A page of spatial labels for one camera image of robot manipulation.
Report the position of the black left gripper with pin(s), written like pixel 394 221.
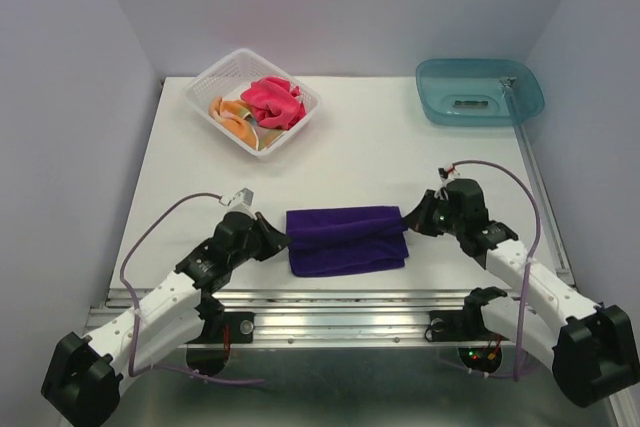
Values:
pixel 273 240

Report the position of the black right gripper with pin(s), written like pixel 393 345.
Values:
pixel 417 218

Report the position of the purple towel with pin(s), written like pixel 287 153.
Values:
pixel 346 241

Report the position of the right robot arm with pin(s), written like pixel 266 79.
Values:
pixel 588 347

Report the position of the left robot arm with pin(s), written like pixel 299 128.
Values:
pixel 88 375

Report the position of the orange patterned towel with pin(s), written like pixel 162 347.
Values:
pixel 237 118

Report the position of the white plastic mesh basket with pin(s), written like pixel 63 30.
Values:
pixel 230 77

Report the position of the teal translucent plastic bin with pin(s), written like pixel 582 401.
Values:
pixel 478 92

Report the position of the pink towel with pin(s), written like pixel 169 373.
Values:
pixel 276 103

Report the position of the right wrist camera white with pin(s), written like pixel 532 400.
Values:
pixel 448 173

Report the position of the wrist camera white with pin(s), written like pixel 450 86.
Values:
pixel 242 199
pixel 448 173

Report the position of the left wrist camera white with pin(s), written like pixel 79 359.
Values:
pixel 242 199

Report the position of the aluminium mounting rail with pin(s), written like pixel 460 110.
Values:
pixel 335 319

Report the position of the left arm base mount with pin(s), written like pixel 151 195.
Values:
pixel 222 326

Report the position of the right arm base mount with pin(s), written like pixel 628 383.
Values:
pixel 467 323

